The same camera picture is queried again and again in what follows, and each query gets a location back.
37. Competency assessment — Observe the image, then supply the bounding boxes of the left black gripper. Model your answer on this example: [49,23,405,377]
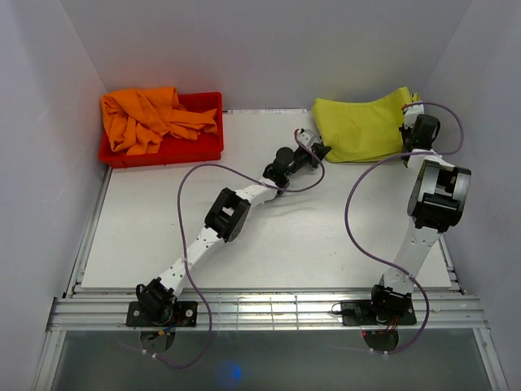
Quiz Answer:
[284,142,329,178]

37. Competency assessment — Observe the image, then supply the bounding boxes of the yellow-green trousers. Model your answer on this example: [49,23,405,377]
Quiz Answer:
[312,87,420,163]

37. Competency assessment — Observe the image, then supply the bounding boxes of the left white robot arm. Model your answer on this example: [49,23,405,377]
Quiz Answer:
[127,141,331,327]

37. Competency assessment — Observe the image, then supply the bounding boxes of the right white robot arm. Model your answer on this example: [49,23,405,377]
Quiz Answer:
[367,113,471,324]

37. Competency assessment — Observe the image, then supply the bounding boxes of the orange trousers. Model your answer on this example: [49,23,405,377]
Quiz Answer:
[100,86,218,156]

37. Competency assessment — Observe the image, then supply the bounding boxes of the red plastic bin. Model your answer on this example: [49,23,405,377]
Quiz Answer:
[99,92,224,169]

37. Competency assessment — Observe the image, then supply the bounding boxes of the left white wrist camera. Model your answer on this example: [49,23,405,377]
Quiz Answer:
[295,129,322,149]

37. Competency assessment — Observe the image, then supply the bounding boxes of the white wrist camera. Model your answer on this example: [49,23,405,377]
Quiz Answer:
[402,101,424,129]
[295,129,322,149]

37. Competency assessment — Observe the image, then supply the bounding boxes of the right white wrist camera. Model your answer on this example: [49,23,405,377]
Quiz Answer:
[402,101,424,129]

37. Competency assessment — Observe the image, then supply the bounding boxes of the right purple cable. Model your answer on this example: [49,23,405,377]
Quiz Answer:
[329,101,466,356]

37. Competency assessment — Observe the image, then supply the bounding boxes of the purple cable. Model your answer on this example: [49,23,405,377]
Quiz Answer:
[175,140,326,371]
[329,101,466,356]

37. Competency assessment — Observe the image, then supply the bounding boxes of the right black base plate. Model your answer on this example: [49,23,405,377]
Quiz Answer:
[340,299,417,327]

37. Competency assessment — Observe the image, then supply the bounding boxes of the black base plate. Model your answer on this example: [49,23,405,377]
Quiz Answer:
[340,299,417,327]
[125,301,198,328]

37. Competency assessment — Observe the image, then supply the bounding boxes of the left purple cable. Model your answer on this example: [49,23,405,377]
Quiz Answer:
[175,140,326,371]

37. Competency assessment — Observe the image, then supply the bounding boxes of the aluminium frame rail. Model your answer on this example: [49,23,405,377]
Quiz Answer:
[46,289,489,332]

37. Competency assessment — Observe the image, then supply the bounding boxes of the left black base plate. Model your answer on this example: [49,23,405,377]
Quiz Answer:
[125,301,198,328]

